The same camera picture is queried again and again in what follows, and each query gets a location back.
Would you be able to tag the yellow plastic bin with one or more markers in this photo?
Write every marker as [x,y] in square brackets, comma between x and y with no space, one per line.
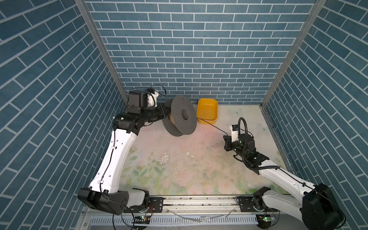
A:
[207,111]

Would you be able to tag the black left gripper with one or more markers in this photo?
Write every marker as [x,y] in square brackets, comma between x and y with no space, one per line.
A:
[161,113]

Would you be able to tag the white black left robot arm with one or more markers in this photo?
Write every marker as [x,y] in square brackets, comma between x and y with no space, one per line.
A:
[103,192]

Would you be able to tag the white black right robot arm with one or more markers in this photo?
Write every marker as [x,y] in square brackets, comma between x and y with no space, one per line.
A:
[314,205]

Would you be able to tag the aluminium corner post left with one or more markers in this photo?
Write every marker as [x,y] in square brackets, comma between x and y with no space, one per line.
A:
[87,17]

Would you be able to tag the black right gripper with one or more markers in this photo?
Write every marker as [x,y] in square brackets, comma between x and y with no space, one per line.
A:
[228,142]

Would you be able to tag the green circuit board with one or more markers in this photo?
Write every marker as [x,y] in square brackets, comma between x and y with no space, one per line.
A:
[145,220]
[264,222]

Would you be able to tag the aluminium corner post right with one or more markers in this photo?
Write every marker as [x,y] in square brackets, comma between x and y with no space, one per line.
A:
[312,16]

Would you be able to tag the grey perforated cable spool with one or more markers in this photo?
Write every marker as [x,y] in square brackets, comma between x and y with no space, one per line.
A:
[182,119]

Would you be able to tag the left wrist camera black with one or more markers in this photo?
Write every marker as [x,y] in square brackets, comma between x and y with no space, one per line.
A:
[141,100]

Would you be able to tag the right green circuit board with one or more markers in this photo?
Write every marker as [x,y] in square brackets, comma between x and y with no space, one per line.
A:
[264,222]

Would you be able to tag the aluminium corner post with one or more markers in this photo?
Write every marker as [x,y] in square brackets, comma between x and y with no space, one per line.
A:
[87,17]
[312,16]

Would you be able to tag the left green circuit board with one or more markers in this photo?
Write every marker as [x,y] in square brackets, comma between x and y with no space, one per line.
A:
[145,220]

